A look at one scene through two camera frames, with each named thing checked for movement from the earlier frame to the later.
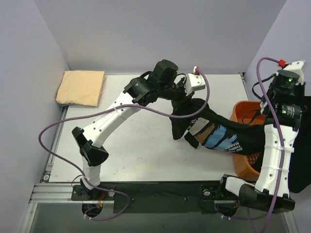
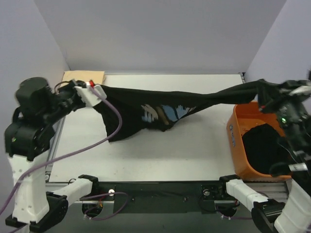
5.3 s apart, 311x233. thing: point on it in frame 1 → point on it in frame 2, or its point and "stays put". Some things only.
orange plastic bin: x=247 y=112 stays put
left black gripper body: x=179 y=97 → x=79 y=84
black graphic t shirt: x=210 y=129 → x=144 y=109
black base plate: x=194 y=197 stays put
